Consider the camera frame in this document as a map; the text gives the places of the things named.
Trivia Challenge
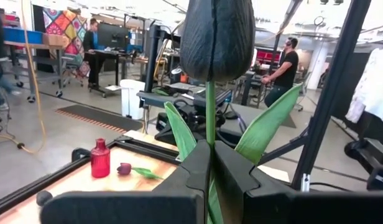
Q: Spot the red ribbed glass vase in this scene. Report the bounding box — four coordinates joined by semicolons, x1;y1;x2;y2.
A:
90;138;111;179

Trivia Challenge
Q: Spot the wooden top workbench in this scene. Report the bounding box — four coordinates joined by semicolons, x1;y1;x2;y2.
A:
3;40;67;103

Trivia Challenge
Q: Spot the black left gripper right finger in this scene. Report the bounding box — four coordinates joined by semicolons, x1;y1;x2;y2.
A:
213;140;383;224

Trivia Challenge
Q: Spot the purple artificial tulip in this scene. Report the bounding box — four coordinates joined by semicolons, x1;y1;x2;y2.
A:
116;162;164;180

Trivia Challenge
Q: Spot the black aluminium rig frame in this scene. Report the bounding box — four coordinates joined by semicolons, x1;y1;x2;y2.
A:
0;0;372;218

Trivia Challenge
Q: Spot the black upright pole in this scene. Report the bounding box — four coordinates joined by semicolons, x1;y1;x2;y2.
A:
144;24;182;94

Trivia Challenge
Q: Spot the white trash bin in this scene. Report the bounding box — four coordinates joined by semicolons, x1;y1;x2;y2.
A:
119;79;146;121

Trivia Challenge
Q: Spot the dark gray desk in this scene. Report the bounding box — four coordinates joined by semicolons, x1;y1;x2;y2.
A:
137;82;297;129

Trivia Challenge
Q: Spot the black computer monitor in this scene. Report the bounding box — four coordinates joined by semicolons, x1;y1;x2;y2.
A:
97;22;130;50

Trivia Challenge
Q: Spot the black floor mat striped edge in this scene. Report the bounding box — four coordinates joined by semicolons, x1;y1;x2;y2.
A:
55;104;144;134

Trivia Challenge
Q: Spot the black artificial tulip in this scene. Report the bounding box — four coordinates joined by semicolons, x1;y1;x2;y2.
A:
164;0;303;224

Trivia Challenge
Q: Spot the white hanging coat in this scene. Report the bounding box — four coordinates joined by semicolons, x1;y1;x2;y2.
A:
345;45;383;124

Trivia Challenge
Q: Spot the colourful patchwork quilt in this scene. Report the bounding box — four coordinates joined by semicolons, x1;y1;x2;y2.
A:
42;7;92;78

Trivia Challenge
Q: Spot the red tool cabinet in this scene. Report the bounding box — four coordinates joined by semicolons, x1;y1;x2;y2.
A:
256;49;282;65

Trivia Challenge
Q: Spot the black standing desk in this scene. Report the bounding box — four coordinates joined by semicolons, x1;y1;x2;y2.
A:
84;49;132;99

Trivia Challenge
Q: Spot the brown cardboard box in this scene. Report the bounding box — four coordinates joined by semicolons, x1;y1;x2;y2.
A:
42;33;68;48

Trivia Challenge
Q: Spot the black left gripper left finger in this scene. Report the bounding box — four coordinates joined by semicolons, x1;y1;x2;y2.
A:
39;139;211;224

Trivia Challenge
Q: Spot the yellow cable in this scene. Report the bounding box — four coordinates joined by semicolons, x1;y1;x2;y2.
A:
20;0;48;156

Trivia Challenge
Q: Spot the blue plastic bin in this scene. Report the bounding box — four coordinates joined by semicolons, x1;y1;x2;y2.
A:
3;27;44;44

